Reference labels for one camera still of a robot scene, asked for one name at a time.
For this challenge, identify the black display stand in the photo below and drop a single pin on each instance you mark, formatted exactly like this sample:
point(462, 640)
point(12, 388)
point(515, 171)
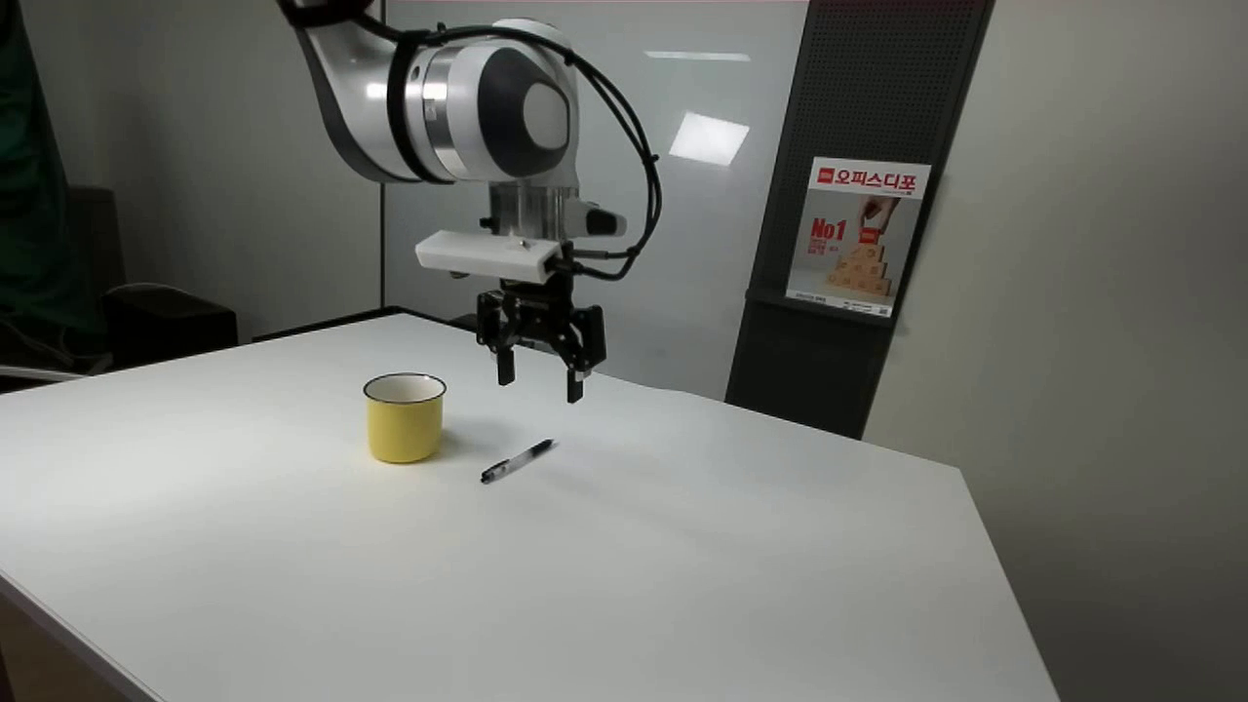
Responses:
point(865, 93)

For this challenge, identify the yellow enamel mug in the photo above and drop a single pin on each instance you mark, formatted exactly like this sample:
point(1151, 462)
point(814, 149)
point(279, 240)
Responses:
point(405, 428)

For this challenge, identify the dark green garment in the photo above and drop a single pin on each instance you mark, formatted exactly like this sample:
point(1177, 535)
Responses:
point(30, 197)

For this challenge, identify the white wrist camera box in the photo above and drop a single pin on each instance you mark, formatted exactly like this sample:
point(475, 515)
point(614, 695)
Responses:
point(489, 256)

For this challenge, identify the black chair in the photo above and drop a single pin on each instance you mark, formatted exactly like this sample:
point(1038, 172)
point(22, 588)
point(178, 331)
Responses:
point(156, 319)

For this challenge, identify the black marker pen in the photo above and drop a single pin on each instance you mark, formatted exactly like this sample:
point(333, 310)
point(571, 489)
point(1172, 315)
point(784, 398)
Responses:
point(515, 462)

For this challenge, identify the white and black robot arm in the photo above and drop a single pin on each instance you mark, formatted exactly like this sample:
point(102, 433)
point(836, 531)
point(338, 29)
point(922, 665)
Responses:
point(455, 102)

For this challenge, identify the red and white poster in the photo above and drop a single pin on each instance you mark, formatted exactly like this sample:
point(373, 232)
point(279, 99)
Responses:
point(860, 240)

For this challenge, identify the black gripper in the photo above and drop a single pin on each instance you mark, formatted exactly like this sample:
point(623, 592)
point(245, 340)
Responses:
point(540, 319)

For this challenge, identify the glass whiteboard panel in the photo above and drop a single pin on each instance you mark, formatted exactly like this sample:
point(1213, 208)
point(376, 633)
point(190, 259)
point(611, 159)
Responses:
point(726, 259)

